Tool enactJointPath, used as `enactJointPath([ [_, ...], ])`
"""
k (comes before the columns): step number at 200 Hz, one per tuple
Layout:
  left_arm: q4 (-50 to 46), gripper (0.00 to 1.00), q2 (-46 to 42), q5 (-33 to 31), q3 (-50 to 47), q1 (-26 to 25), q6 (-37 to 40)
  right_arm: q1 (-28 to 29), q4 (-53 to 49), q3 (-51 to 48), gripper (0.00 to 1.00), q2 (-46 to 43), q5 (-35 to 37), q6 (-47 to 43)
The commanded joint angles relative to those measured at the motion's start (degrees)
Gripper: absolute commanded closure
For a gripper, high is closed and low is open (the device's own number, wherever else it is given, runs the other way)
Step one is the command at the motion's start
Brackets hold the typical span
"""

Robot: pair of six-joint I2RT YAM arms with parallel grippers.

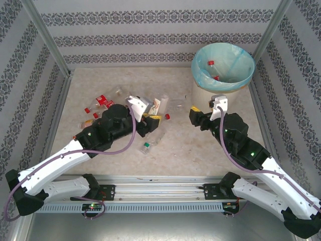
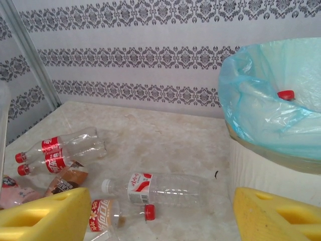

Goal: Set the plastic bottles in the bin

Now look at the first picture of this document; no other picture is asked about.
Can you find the white ribbed waste bin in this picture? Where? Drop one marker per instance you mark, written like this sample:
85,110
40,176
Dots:
200,98

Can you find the aluminium frame post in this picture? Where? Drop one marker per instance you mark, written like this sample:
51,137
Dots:
45,32
270,27

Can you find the small clear bottle red cap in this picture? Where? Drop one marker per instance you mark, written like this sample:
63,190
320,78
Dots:
167,116

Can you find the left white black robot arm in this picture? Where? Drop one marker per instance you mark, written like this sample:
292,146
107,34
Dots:
50,165

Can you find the aluminium mounting rail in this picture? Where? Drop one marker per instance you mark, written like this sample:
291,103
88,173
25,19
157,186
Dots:
160,187

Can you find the light blue bin liner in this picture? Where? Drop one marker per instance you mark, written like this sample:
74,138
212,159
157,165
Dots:
233,57

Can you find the clear bottle green cap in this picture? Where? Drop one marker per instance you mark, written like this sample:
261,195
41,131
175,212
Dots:
146,146

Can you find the pink strawberry drink bottle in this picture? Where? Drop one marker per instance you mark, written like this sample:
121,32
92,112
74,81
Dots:
87,123

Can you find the cola bottle red label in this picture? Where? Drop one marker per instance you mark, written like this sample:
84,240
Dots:
95,115
216,77
100,99

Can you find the large clear bottle white cap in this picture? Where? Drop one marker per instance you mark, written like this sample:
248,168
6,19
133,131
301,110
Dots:
178,105

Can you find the small green circuit board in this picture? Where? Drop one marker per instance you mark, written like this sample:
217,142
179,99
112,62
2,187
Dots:
230,206
92,207

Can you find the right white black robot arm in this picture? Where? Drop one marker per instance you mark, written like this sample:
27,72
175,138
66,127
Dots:
288,190

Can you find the aluminium frame bar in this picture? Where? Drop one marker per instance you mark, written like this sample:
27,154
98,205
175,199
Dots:
260,113
56,118

